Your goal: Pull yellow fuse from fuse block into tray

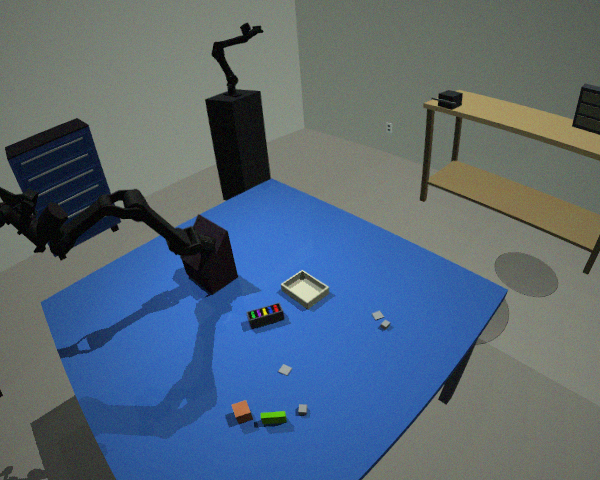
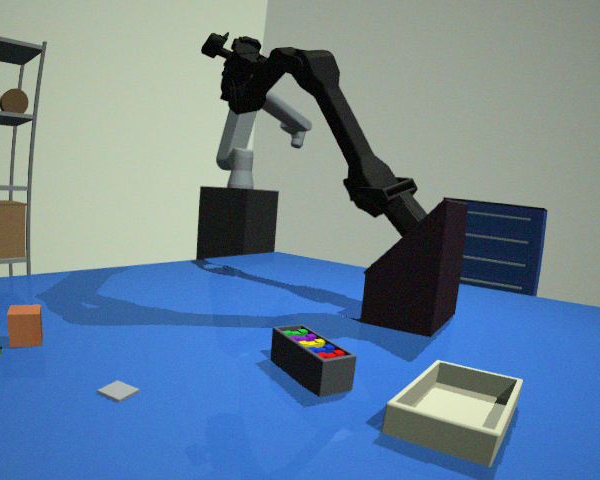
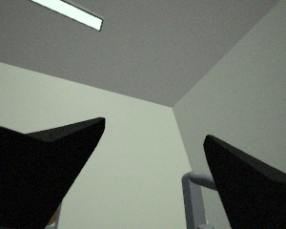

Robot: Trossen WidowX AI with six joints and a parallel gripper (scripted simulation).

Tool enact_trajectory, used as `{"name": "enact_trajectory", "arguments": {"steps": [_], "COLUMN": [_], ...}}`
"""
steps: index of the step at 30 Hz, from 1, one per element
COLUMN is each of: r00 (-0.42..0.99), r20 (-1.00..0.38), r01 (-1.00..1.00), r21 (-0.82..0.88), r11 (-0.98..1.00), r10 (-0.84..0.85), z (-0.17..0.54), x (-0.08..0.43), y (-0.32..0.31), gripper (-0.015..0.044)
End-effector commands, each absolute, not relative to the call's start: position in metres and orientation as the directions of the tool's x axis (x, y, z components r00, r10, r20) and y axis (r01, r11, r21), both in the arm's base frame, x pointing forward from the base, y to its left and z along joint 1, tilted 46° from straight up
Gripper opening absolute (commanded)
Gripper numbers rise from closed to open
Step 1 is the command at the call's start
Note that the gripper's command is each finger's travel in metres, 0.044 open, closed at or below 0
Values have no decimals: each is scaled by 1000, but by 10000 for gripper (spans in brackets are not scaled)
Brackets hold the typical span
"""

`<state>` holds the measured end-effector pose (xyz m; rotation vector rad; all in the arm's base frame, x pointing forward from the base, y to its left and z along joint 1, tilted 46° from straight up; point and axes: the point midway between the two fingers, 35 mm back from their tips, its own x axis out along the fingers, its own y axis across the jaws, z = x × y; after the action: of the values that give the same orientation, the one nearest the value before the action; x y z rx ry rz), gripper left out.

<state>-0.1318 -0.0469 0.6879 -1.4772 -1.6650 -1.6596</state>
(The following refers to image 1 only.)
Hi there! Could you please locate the orange block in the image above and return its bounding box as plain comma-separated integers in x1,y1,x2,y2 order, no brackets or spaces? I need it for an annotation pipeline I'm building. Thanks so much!
232,400,253,424

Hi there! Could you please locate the green block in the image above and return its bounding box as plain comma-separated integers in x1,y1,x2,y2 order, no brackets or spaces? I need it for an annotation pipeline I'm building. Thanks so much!
261,411,286,424

